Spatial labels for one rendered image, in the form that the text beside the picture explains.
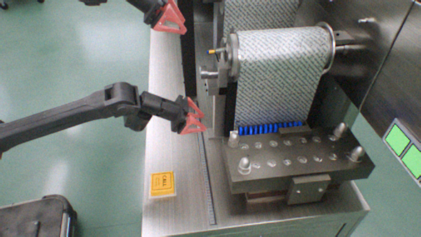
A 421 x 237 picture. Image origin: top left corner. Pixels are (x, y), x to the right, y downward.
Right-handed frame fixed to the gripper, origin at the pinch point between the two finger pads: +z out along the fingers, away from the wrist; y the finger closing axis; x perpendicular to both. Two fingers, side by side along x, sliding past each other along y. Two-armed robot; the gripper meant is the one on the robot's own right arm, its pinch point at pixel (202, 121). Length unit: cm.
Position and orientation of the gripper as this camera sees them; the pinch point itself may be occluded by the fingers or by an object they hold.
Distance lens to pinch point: 84.6
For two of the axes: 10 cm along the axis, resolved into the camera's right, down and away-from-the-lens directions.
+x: 5.2, -6.7, -5.2
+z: 8.4, 3.1, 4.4
